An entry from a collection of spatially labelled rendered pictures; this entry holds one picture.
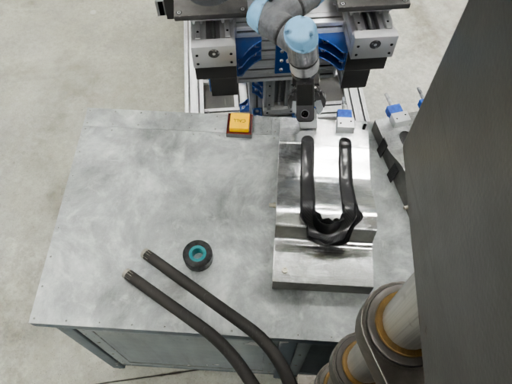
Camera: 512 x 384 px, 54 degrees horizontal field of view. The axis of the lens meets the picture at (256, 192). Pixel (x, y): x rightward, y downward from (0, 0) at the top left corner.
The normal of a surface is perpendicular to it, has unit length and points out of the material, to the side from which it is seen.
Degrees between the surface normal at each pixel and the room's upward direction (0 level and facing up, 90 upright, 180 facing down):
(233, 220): 0
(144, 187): 0
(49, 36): 0
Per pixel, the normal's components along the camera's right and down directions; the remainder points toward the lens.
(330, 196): 0.03, -0.83
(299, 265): 0.00, -0.48
